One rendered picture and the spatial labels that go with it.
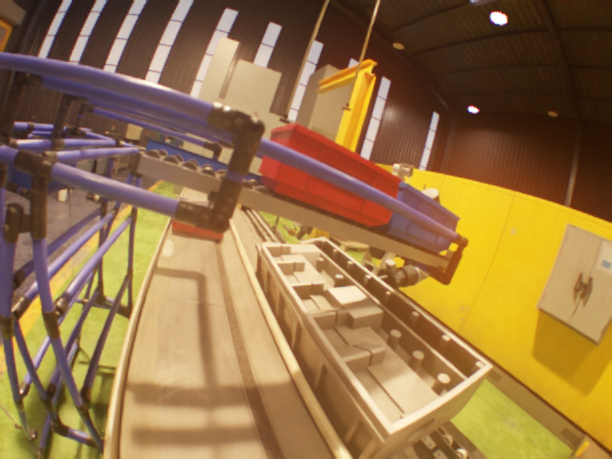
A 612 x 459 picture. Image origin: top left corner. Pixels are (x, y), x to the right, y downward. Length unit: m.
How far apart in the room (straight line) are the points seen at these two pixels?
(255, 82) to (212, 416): 8.04
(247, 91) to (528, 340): 8.22
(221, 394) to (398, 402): 0.41
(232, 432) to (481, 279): 2.68
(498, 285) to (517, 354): 0.74
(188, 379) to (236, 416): 0.15
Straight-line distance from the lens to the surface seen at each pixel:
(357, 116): 5.16
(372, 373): 0.62
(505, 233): 2.86
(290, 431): 0.65
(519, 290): 2.77
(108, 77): 0.42
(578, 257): 2.46
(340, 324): 0.74
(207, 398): 0.67
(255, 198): 0.47
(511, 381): 2.91
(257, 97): 8.10
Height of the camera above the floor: 1.29
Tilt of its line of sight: 12 degrees down
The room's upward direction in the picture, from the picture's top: 17 degrees clockwise
